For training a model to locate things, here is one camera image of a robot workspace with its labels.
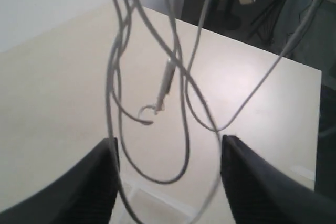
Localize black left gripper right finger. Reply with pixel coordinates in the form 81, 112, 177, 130
222, 135, 335, 223

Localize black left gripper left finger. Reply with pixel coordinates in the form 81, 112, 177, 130
1, 138, 118, 223

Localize white wired earphones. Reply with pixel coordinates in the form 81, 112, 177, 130
104, 0, 325, 224

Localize clear plastic hinged case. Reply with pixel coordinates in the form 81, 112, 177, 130
121, 174, 208, 223

